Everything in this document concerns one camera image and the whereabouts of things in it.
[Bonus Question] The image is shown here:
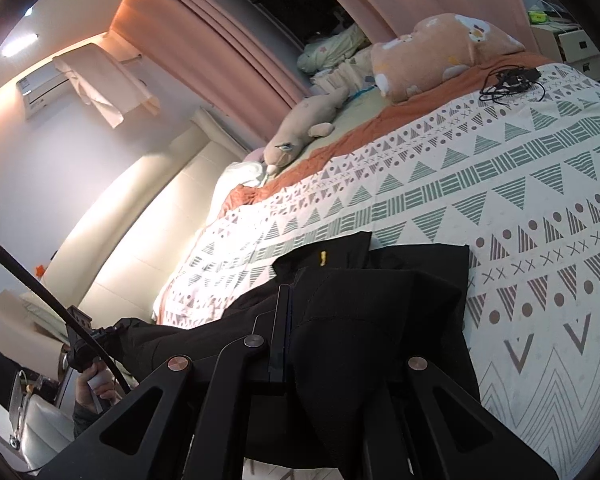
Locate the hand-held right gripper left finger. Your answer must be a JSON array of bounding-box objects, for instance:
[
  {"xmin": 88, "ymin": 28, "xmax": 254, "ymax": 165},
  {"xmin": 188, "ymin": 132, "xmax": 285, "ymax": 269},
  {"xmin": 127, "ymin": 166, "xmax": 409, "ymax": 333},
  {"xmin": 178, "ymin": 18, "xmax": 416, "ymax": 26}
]
[{"xmin": 30, "ymin": 284, "xmax": 293, "ymax": 480}]

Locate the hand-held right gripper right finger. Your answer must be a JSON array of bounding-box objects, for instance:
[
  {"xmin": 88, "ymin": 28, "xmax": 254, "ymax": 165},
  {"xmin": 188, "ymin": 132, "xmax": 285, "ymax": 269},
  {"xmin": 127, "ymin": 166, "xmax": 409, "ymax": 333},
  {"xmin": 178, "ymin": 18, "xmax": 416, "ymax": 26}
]
[{"xmin": 362, "ymin": 355, "xmax": 565, "ymax": 480}]

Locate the black jacket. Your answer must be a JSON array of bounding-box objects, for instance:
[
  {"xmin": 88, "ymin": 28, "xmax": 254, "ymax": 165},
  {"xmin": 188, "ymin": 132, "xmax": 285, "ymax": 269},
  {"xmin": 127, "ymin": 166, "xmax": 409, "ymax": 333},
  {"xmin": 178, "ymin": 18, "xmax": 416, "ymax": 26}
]
[{"xmin": 120, "ymin": 230, "xmax": 483, "ymax": 480}]

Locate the person's left forearm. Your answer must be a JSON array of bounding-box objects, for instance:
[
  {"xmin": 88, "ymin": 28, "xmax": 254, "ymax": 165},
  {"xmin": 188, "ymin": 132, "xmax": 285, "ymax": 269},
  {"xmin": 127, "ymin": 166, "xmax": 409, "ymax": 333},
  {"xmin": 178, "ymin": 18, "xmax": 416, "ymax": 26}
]
[{"xmin": 71, "ymin": 405, "xmax": 108, "ymax": 442}]

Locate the person's left hand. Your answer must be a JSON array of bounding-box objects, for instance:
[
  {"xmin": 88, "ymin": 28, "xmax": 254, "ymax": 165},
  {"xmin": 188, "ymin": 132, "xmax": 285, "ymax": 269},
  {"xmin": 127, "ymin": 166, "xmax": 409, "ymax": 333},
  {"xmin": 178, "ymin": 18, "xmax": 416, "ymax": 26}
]
[{"xmin": 74, "ymin": 364, "xmax": 122, "ymax": 412}]

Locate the cream padded headboard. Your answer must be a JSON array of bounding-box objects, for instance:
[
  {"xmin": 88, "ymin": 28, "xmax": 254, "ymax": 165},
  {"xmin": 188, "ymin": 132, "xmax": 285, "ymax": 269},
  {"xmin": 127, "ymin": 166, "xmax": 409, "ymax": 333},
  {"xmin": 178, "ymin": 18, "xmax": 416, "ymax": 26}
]
[{"xmin": 45, "ymin": 110, "xmax": 255, "ymax": 326}]

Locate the white pillow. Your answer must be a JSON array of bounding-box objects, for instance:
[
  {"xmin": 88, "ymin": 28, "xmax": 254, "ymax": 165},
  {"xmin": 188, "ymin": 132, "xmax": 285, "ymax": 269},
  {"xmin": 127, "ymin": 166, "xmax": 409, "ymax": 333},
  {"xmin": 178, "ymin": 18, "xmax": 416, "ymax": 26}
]
[{"xmin": 214, "ymin": 160, "xmax": 269, "ymax": 217}]

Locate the patterned white blanket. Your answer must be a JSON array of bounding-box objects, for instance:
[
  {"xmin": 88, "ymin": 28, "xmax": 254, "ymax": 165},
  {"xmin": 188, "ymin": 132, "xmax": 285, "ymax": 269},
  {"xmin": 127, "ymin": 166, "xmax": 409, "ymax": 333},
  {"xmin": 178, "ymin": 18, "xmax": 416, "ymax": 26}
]
[{"xmin": 152, "ymin": 62, "xmax": 600, "ymax": 480}]

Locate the beige plush toy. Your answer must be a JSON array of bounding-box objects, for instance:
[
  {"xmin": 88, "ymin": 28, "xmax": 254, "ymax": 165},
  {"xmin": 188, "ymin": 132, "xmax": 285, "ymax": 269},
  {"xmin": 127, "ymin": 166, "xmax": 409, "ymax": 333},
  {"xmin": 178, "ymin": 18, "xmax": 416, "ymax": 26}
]
[{"xmin": 264, "ymin": 86, "xmax": 351, "ymax": 177}]

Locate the white air conditioner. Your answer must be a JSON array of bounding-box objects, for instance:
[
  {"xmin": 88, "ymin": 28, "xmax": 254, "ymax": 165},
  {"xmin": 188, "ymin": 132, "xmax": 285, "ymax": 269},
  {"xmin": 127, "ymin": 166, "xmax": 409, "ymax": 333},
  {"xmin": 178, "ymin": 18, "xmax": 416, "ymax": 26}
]
[{"xmin": 16, "ymin": 67, "xmax": 77, "ymax": 121}]

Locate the white hanging garment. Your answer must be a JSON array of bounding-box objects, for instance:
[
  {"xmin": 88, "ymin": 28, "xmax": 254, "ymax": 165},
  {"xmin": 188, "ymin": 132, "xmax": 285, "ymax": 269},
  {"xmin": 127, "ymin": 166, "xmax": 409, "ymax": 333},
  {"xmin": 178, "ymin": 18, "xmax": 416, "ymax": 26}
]
[{"xmin": 54, "ymin": 44, "xmax": 161, "ymax": 128}]

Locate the white frilled cloth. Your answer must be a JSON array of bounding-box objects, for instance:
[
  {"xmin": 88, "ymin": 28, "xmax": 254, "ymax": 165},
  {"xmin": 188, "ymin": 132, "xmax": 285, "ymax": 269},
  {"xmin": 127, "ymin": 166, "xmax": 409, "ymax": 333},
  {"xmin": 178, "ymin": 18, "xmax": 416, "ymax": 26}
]
[{"xmin": 312, "ymin": 50, "xmax": 377, "ymax": 94}]

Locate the pale floral quilt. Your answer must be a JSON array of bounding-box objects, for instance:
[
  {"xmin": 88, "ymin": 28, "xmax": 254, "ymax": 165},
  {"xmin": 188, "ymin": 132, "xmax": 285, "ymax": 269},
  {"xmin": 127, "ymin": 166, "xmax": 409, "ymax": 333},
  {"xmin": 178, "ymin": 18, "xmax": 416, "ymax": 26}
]
[{"xmin": 297, "ymin": 24, "xmax": 369, "ymax": 74}]

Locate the ceiling strip light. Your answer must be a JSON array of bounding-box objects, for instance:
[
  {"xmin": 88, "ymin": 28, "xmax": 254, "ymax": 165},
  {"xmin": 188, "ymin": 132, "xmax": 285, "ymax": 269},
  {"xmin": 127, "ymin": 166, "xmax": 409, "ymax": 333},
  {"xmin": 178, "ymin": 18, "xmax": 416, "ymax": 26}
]
[{"xmin": 0, "ymin": 34, "xmax": 39, "ymax": 59}]

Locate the orange plush pillow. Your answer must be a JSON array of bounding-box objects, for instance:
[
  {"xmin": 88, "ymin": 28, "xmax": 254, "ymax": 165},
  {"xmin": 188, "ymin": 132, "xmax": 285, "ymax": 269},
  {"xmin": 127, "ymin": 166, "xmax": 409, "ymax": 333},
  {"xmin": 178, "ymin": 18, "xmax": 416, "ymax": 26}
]
[{"xmin": 370, "ymin": 12, "xmax": 527, "ymax": 106}]

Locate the white nightstand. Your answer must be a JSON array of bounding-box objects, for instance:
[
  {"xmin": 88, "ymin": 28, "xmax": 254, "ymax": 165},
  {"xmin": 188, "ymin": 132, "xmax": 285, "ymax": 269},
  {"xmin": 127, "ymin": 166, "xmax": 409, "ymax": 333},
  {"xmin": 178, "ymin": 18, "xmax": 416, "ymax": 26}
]
[{"xmin": 530, "ymin": 19, "xmax": 600, "ymax": 82}]

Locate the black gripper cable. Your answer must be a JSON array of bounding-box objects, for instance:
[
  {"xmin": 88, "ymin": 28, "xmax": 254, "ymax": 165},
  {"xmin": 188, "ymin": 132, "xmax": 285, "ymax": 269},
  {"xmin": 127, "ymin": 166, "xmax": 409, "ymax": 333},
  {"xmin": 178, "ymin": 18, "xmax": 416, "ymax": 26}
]
[{"xmin": 0, "ymin": 230, "xmax": 134, "ymax": 399}]

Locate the black cable bundle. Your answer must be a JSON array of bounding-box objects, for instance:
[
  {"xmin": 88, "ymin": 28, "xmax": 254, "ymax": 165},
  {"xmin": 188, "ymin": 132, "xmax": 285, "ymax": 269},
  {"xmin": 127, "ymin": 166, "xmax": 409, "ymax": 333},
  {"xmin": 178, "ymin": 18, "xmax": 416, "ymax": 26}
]
[{"xmin": 479, "ymin": 66, "xmax": 547, "ymax": 106}]

